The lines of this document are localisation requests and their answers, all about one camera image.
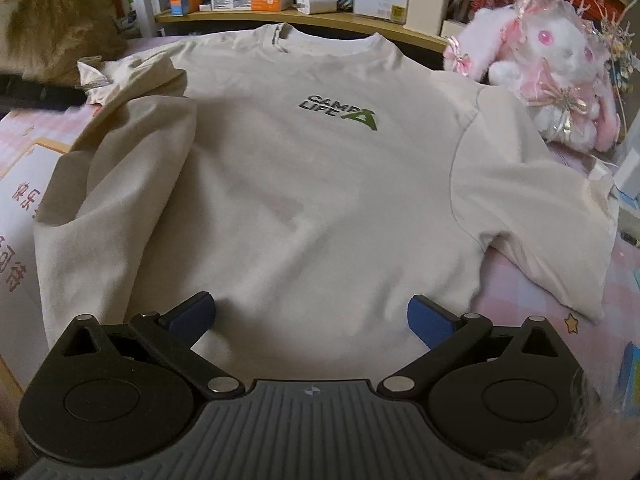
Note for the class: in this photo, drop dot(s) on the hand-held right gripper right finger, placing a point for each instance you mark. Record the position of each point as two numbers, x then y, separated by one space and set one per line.
429 321

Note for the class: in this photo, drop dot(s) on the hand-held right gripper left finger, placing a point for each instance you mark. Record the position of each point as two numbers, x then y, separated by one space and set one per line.
192 316

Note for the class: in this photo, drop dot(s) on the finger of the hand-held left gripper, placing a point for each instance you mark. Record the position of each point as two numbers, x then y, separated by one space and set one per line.
35 92

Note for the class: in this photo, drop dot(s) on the cream printed t-shirt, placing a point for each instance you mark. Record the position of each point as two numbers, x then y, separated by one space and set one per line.
320 200

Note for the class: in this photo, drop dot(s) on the pink checked printed blanket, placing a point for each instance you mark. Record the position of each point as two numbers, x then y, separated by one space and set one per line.
22 132

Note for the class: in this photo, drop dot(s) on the tan fluffy plush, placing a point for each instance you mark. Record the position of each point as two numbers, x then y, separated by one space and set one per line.
55 25

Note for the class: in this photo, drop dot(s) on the small white box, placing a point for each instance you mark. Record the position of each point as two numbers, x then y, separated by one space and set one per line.
452 28

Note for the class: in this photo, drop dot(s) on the white charger plug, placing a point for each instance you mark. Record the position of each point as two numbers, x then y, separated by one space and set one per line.
316 5

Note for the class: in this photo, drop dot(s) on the pink white bunny plush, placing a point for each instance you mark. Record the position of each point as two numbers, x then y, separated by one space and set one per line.
565 52

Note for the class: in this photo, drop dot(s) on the wooden bookshelf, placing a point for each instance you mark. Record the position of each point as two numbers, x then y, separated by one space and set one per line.
350 25

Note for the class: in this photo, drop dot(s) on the cream square box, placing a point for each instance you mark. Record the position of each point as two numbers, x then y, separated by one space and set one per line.
425 10

